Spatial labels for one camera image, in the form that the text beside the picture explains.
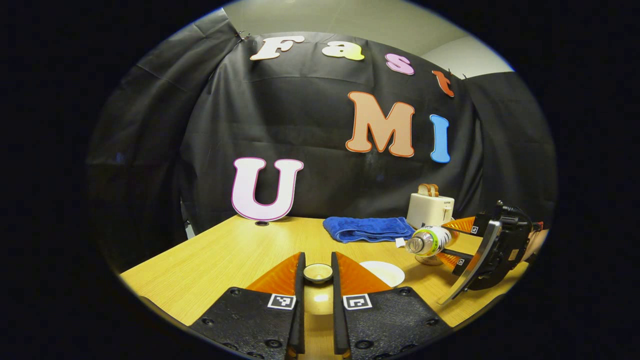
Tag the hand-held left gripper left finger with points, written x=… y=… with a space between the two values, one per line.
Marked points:
x=299 y=305

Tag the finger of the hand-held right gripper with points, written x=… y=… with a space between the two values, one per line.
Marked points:
x=457 y=261
x=470 y=226

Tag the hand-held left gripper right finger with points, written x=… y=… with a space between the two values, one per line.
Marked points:
x=338 y=305

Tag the round brown coaster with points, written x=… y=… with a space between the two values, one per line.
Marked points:
x=432 y=260

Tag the plastic water bottle white label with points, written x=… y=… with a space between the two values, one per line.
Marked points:
x=430 y=241

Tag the cream ceramic teacup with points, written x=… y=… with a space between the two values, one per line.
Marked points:
x=385 y=274

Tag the white toaster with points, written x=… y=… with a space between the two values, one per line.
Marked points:
x=427 y=210

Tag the toast bread slice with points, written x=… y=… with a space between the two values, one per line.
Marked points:
x=434 y=190
x=423 y=190

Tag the folded blue towel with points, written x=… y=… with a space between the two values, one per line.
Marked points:
x=367 y=229

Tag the black backdrop cloth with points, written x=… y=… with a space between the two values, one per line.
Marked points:
x=300 y=125

